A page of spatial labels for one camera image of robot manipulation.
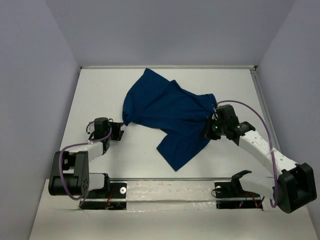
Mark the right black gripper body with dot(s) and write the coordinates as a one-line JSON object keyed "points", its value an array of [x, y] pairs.
{"points": [[214, 129]]}

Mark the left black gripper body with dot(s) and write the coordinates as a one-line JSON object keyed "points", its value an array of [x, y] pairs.
{"points": [[117, 131]]}

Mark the blue t shirt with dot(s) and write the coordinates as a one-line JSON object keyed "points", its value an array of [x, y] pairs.
{"points": [[155, 102]]}

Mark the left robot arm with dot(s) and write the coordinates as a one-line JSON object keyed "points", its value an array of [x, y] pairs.
{"points": [[70, 174]]}

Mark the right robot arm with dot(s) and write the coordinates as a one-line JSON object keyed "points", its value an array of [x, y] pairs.
{"points": [[291, 185]]}

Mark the aluminium rail front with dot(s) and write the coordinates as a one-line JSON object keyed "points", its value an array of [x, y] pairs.
{"points": [[173, 179]]}

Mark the aluminium rail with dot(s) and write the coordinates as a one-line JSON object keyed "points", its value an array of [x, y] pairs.
{"points": [[225, 67], [173, 179]]}

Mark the aluminium rail back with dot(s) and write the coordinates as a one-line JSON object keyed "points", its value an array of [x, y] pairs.
{"points": [[225, 67]]}

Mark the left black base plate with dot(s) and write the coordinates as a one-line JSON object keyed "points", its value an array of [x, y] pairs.
{"points": [[113, 199]]}

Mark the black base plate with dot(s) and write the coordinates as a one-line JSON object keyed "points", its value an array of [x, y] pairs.
{"points": [[229, 199], [113, 199]]}

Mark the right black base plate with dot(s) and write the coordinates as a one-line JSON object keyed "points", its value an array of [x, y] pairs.
{"points": [[229, 199]]}

